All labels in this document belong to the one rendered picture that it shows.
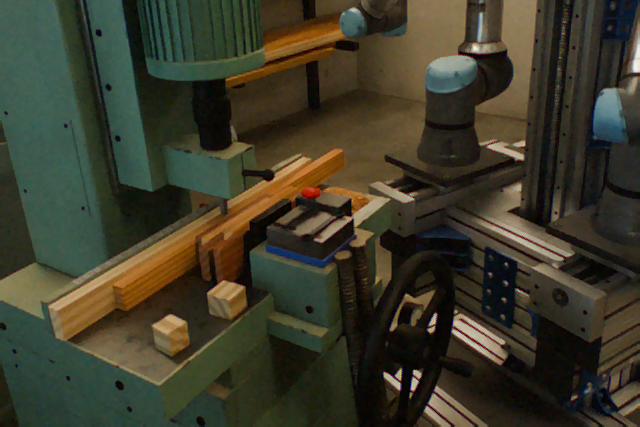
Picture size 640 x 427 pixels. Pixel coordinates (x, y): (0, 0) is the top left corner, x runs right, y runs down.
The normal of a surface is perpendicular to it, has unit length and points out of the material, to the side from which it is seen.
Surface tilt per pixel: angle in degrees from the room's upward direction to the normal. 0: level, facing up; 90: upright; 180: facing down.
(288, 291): 90
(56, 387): 90
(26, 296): 0
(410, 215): 90
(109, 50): 90
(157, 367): 0
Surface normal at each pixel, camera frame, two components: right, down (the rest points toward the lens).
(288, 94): 0.75, 0.24
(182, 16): -0.12, 0.41
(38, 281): -0.05, -0.91
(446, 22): -0.66, 0.33
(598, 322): 0.55, 0.32
